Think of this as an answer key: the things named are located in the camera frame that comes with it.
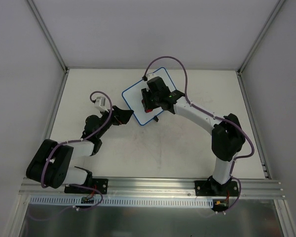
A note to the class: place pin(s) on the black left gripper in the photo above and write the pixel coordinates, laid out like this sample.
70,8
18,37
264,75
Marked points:
116,116

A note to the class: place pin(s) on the aluminium frame post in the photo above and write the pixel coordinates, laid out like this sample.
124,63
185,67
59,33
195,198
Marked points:
43,27
266,26

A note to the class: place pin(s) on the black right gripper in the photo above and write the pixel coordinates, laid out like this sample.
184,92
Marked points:
145,99

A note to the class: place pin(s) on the aluminium mounting rail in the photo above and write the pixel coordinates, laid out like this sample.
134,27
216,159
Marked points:
184,188

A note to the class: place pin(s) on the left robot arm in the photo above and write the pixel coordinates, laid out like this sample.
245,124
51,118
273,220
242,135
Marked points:
51,164

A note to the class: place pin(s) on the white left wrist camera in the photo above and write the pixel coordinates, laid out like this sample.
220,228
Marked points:
99,104

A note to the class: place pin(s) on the left aluminium frame post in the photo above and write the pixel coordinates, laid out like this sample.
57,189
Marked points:
43,27

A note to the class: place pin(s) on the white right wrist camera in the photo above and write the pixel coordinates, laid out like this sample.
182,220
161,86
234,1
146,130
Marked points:
147,77

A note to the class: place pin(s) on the slotted white cable duct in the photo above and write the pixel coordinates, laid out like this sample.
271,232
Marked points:
124,201

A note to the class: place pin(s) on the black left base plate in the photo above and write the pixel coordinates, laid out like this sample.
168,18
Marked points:
99,184

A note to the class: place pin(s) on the blue framed whiteboard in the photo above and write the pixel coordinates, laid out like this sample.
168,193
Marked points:
133,97

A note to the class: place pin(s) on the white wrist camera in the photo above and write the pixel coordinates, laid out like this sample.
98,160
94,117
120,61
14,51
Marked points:
147,77
99,104

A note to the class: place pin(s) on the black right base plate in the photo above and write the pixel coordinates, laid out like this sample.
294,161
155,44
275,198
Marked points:
202,188

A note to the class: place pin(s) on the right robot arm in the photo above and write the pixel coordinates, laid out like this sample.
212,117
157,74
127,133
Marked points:
226,137

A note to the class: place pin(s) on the right aluminium frame post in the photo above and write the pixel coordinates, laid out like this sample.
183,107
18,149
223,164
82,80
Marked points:
266,26

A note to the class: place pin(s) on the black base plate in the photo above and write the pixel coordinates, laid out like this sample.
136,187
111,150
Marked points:
202,188
99,184

